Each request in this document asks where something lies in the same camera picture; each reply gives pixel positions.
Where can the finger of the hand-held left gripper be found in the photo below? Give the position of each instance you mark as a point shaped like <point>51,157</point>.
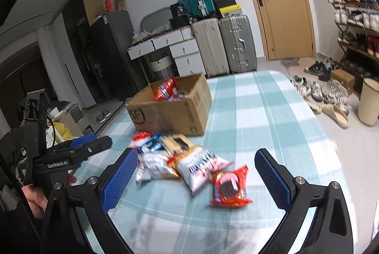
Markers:
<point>94,147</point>
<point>80,141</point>

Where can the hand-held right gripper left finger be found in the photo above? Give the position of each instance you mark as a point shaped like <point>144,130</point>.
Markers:
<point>120,180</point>

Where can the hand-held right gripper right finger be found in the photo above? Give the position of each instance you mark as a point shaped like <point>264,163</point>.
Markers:
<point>274,180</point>

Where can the red sandwich cookie packet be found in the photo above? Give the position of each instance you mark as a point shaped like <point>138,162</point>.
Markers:
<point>229,185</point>

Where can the red and white snack packet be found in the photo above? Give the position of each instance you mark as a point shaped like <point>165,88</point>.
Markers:
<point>140,138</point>

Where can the blue cookie packet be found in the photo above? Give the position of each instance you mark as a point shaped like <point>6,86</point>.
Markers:
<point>152,145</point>

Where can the clear cracker sandwich packet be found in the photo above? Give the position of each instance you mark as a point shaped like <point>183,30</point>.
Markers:
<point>177,144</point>

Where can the white noodle snack bag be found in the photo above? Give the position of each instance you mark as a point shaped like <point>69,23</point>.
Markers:
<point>198,168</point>

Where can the brown cardboard box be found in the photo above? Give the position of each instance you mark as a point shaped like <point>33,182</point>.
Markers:
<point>171,117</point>

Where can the red triangular snack packet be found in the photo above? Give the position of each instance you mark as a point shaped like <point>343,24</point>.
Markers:
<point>161,91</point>

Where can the purple candy bag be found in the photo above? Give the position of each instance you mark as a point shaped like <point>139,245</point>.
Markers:
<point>180,94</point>

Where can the person's left forearm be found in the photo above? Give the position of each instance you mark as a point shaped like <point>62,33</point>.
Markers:
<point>11,150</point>

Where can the person's left hand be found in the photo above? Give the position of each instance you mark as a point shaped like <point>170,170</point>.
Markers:
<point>35,200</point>

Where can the yellow cloth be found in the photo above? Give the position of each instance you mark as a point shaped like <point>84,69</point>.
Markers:
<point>62,132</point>

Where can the grey storage box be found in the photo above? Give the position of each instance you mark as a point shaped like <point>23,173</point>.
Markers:
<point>74,117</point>

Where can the grey slipper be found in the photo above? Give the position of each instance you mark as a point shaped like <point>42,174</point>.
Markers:
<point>107,114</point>
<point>100,119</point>

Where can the patterned rug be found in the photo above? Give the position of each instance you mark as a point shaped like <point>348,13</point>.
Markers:
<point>115,114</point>

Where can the person's black jacket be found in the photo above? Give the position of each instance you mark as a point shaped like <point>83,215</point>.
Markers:
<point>17,230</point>

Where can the beige slide sandal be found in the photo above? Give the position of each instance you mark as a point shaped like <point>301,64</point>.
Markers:
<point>314,107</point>
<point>337,117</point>

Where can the black refrigerator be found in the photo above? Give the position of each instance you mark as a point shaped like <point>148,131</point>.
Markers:
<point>115,55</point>

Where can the dark wardrobe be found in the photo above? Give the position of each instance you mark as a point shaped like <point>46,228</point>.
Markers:
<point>78,40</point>

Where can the woven laundry basket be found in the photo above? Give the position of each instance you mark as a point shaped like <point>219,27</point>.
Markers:
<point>161,68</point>

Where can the pile of sneakers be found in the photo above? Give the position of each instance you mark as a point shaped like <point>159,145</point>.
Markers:
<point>322,88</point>

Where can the grey door mat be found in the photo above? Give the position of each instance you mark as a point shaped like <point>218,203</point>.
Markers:
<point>296,64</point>

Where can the small brown carton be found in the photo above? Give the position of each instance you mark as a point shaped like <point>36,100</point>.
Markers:
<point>342,79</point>

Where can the cream waste bin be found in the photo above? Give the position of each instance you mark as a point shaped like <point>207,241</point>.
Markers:
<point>368,102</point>

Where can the white drawer desk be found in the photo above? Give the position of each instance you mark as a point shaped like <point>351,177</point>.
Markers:
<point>186,51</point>

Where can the silver suitcase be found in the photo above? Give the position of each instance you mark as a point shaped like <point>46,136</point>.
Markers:
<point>238,45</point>

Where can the red bag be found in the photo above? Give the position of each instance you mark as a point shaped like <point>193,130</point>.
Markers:
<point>109,4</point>

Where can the grey oval tray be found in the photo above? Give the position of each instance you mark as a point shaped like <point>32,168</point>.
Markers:
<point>155,19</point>

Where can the brown paper bag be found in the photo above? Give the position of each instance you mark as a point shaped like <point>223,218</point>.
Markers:
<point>119,2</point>

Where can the beige suitcase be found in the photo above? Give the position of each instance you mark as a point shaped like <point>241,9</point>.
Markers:
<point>208,48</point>

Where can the black container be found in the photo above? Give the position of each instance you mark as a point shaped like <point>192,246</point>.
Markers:
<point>180,22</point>

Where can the shoe rack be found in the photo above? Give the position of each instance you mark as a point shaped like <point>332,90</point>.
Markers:
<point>358,46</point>

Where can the black bag with white label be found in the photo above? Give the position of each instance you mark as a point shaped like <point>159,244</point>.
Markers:
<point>177,11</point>

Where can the blue plastic bag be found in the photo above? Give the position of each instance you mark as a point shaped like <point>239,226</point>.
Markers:
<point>181,0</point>

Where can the yellow and black shoe box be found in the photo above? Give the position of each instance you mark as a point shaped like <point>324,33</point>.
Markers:
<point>230,11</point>

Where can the wooden door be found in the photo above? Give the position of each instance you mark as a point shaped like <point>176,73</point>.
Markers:
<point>281,5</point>

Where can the plain black shoe box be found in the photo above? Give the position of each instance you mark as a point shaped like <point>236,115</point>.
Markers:
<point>226,3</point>

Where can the rows of assorted shoes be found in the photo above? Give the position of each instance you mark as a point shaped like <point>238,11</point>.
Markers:
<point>361,19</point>

